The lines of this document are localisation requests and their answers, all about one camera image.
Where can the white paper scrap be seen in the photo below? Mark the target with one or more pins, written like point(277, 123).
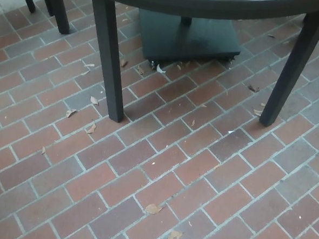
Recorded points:
point(160, 68)

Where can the dry brown leaf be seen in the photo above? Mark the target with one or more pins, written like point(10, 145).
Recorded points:
point(43, 150)
point(153, 209)
point(91, 128)
point(254, 88)
point(94, 100)
point(174, 236)
point(70, 113)
point(257, 112)

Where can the dark table leg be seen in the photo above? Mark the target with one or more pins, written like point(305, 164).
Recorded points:
point(292, 73)
point(108, 62)

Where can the dark square umbrella base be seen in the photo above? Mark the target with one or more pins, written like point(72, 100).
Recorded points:
point(186, 40)

